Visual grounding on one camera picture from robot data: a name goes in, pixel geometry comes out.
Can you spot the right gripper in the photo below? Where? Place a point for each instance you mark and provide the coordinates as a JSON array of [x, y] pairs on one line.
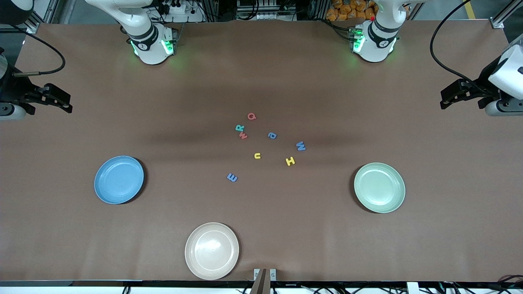
[[11, 88]]

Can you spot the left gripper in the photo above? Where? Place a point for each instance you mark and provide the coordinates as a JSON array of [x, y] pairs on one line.
[[485, 84]]

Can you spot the blue foam letter W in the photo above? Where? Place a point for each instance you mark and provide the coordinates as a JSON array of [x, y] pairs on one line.
[[301, 147]]

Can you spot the yellow foam letter H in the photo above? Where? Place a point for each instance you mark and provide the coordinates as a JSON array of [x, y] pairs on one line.
[[290, 161]]

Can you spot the teal foam letter R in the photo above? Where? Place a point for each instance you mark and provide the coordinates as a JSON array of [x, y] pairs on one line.
[[239, 129]]

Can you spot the blue foam letter e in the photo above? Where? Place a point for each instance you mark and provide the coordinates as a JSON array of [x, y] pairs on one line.
[[232, 177]]

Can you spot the red foam letter Q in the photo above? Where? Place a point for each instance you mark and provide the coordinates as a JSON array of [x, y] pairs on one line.
[[249, 116]]

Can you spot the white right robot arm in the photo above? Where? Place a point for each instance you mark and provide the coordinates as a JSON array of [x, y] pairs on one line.
[[151, 49]]

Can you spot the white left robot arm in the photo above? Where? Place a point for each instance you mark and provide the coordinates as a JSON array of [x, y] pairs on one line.
[[376, 45]]

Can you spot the blue plate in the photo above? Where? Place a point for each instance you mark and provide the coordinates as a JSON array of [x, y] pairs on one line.
[[118, 181]]

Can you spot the green plate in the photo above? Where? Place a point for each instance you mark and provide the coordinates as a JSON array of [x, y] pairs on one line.
[[380, 188]]

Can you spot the orange snack packets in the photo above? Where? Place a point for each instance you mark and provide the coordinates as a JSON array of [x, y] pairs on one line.
[[347, 10]]

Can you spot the white power strip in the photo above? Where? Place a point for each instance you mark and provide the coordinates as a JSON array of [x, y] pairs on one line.
[[179, 10]]

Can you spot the grey electronics rack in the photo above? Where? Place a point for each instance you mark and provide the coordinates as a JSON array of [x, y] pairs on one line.
[[265, 8]]

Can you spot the beige plate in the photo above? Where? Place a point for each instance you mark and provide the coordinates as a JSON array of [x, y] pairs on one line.
[[211, 251]]

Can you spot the brown table cover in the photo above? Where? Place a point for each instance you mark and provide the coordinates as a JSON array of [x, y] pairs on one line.
[[261, 224]]

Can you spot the aluminium frame profile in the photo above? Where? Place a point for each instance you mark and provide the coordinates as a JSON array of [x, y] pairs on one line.
[[497, 23], [32, 25]]

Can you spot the metal mount bracket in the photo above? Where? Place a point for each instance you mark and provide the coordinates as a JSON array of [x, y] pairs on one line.
[[273, 274]]

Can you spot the brown stand post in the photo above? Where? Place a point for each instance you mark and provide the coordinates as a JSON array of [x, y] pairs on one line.
[[259, 286]]

